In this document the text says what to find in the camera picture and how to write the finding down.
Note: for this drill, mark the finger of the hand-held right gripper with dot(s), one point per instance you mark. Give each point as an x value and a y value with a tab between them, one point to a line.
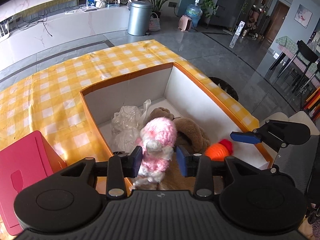
243	137

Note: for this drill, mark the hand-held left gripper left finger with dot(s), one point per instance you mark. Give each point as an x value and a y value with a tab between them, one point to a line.
137	161

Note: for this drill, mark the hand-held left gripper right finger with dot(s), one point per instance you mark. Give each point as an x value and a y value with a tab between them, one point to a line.
182	161

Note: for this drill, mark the brown plush toy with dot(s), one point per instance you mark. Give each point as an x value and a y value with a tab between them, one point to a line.
190	132

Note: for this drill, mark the orange knitted toy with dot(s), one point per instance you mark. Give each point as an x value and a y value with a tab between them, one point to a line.
217	151

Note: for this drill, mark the pink knitted toy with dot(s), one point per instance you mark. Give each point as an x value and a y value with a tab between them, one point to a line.
158	135

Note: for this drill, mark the white plastic bag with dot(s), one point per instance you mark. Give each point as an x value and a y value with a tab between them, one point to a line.
127	120

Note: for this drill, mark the orange cardboard box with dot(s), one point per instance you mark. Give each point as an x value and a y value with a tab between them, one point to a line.
187	92

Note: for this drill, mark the dark round stool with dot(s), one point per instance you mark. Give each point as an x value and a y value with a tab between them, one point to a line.
225	87

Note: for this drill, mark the stack of colourful books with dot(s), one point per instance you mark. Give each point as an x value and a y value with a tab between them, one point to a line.
312	103

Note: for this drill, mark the purple fluffy blanket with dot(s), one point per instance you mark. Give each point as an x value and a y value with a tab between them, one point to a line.
310	231

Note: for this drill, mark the green checked dining table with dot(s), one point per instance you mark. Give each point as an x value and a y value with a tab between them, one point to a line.
287	43

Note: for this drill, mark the white upright panel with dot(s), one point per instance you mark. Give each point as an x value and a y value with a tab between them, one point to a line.
237	33

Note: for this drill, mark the black dining chair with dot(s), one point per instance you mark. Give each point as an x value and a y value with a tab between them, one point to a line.
306	52

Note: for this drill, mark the yellow checked tablecloth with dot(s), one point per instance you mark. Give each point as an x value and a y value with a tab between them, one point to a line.
62	85

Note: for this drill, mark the cluttered side shelf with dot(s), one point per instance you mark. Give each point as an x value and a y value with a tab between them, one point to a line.
257	22

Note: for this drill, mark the brown wooden door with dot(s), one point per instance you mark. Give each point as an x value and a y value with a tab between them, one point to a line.
277	22

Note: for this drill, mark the pink space heater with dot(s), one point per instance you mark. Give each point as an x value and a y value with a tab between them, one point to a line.
185	23

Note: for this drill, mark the dark grey cabinet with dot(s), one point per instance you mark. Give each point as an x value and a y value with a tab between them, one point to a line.
227	7

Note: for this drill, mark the blue water jug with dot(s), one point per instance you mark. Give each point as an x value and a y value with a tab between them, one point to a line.
193	11

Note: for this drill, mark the small woven basket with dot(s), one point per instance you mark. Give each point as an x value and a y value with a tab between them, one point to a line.
154	24

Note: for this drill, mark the blue-grey metal trash can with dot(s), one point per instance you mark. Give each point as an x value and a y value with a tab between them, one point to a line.
138	20

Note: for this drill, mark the white marble tv console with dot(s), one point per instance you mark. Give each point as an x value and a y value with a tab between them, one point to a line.
75	27

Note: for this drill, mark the white wifi router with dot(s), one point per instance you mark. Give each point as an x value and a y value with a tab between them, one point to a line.
4	36

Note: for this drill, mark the pale wall painting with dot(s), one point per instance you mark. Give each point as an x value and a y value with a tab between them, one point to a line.
304	15

